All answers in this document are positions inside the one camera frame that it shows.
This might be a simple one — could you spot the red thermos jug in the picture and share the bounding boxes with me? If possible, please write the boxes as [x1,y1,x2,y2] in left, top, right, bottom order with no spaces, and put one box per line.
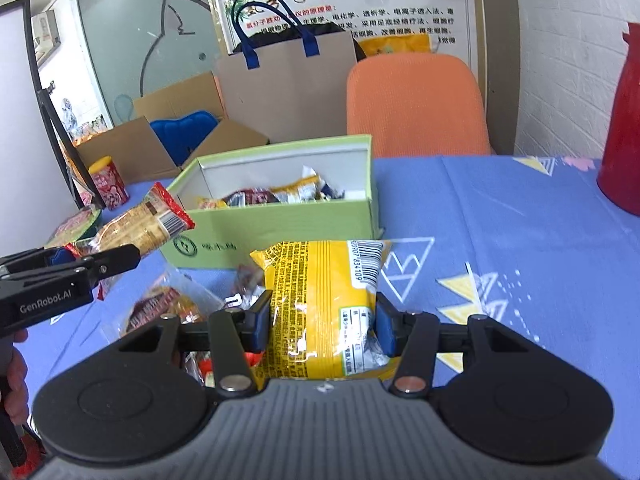
[596,22,640,218]

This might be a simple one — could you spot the light green cardboard box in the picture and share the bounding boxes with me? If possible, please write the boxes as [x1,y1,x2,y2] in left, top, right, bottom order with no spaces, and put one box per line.
[162,134,386,270]

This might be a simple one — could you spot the pile of snack packets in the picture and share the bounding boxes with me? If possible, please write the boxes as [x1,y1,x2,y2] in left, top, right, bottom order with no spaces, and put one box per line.
[100,260,271,391]

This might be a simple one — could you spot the person's left hand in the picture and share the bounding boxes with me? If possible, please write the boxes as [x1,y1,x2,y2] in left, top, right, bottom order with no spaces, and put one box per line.
[0,329,30,426]

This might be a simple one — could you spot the cat outline window decal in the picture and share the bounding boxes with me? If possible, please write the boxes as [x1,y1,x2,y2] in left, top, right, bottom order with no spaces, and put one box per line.
[114,0,221,121]

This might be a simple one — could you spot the brown cardboard box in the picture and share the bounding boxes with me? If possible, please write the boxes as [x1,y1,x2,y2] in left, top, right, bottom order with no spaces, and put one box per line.
[75,71,271,183]

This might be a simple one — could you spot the tan snack packet red ends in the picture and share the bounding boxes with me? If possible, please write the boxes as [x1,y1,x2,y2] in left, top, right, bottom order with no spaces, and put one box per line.
[65,182,196,301]

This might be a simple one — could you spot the heap of mixed snack bags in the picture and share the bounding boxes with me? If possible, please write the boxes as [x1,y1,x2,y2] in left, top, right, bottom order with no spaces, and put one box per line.
[197,165,346,210]

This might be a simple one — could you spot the large yellow snack packet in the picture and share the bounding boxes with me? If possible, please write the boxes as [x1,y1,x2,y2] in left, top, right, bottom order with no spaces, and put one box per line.
[249,239,393,381]

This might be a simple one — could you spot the blue printed tablecloth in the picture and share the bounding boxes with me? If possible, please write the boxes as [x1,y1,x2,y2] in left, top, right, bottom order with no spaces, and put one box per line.
[0,155,640,480]

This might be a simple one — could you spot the blue plastic seat part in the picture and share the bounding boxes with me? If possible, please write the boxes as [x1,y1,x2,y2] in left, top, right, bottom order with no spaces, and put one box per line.
[149,109,221,166]

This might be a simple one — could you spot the brown paper bag blue handles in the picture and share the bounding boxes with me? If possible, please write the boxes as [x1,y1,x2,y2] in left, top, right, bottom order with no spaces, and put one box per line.
[215,0,361,146]

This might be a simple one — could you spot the red snack can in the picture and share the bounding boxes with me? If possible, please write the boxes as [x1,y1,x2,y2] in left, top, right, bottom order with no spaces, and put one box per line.
[89,156,130,211]

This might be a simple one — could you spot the text poster board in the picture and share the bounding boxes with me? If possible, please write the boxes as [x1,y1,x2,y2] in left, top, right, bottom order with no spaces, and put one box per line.
[207,0,483,91]

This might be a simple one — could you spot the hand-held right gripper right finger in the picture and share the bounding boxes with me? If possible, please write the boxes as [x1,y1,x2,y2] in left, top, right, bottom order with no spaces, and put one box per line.
[375,291,538,397]

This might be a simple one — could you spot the green instant noodle bowl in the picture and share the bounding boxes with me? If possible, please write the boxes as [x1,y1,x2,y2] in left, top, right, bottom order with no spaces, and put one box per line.
[45,206,103,251]

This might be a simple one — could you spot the orange mesh chair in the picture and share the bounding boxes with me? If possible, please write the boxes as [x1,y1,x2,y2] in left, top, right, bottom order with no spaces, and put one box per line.
[346,55,493,158]

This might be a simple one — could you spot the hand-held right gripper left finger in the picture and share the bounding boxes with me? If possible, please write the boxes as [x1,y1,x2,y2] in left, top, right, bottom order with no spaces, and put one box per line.
[117,290,273,396]

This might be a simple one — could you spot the black framed whiteboard stand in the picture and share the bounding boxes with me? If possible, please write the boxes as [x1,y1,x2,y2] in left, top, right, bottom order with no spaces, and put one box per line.
[0,0,107,261]

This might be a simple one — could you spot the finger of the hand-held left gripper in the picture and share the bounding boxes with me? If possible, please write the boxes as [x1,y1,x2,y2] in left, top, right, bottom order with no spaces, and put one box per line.
[0,247,77,277]
[75,244,142,281]

